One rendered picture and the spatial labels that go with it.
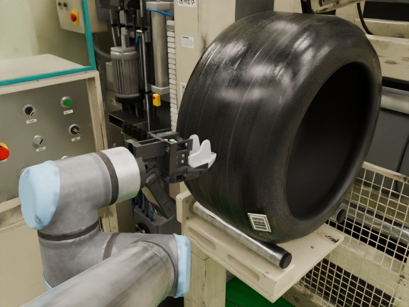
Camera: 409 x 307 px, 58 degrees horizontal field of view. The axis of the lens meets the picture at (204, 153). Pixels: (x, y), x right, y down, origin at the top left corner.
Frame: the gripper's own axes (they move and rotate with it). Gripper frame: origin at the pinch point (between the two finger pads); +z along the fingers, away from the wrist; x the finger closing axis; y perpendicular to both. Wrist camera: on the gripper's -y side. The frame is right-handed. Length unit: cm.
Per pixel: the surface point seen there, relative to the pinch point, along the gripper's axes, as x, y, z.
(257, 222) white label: -9.9, -12.7, 6.3
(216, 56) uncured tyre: 8.8, 19.5, 7.9
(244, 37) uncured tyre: 5.4, 24.0, 12.5
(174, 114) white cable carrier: 40.1, -4.3, 23.3
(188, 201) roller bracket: 22.7, -26.1, 16.3
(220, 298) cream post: 25, -80, 40
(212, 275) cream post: 25, -65, 34
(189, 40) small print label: 31.0, 20.2, 19.3
